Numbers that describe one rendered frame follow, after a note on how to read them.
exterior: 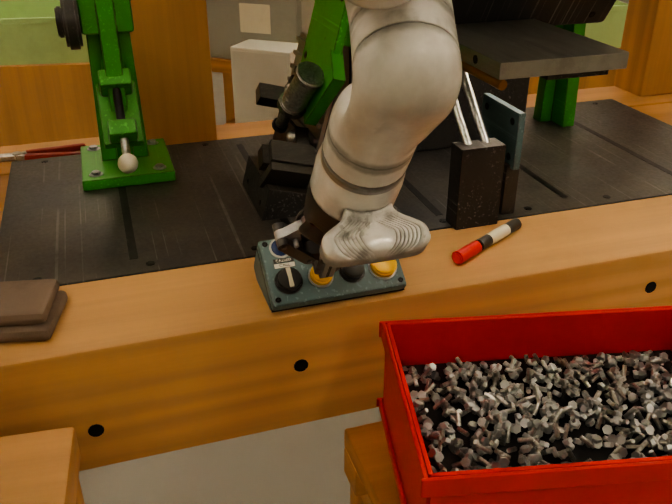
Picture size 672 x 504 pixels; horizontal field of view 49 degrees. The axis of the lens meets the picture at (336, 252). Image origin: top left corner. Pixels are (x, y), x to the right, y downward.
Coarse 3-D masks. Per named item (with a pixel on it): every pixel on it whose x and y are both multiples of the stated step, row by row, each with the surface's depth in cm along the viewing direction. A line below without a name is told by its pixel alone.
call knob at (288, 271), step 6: (282, 270) 77; (288, 270) 77; (294, 270) 77; (282, 276) 77; (288, 276) 77; (294, 276) 77; (300, 276) 77; (282, 282) 77; (288, 282) 77; (294, 282) 77; (300, 282) 77; (282, 288) 77; (288, 288) 77; (294, 288) 77
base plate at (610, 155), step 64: (576, 128) 130; (640, 128) 130; (64, 192) 105; (128, 192) 105; (192, 192) 105; (576, 192) 105; (640, 192) 105; (0, 256) 88; (64, 256) 88; (128, 256) 88; (192, 256) 88
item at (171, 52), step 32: (160, 0) 116; (192, 0) 118; (640, 0) 149; (160, 32) 118; (192, 32) 120; (640, 32) 150; (160, 64) 121; (192, 64) 122; (640, 64) 152; (160, 96) 123; (192, 96) 125; (640, 96) 153; (160, 128) 125; (192, 128) 127
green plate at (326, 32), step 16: (320, 0) 96; (336, 0) 90; (320, 16) 95; (336, 16) 90; (320, 32) 94; (336, 32) 89; (304, 48) 100; (320, 48) 94; (336, 48) 90; (320, 64) 93
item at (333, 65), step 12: (324, 60) 91; (336, 60) 89; (324, 72) 91; (336, 72) 89; (324, 84) 91; (336, 84) 89; (312, 96) 94; (324, 96) 91; (312, 108) 94; (324, 108) 94; (312, 120) 96
